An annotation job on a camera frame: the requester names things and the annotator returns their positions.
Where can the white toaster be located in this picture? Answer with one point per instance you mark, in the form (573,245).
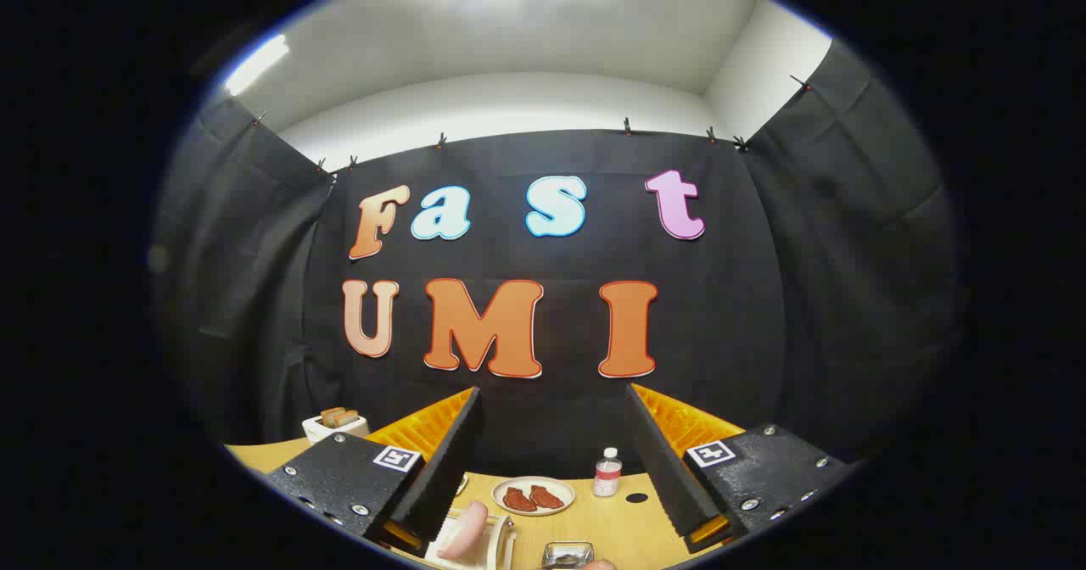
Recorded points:
(322,430)

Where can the clear water bottle red label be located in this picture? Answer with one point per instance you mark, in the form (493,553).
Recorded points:
(607,475)

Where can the ceiling light panel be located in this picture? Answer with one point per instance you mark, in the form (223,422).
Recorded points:
(254,65)

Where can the white plate with meat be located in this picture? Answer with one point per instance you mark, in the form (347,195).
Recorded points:
(560,487)

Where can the red meat piece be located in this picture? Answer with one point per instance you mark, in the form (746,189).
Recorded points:
(518,500)
(545,497)

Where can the pink plate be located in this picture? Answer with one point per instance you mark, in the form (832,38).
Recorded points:
(465,532)

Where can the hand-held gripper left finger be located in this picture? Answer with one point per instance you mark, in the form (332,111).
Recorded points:
(454,460)

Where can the toast slice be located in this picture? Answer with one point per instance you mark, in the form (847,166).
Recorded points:
(348,418)
(329,416)

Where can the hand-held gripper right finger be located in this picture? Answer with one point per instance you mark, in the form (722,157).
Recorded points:
(657,468)

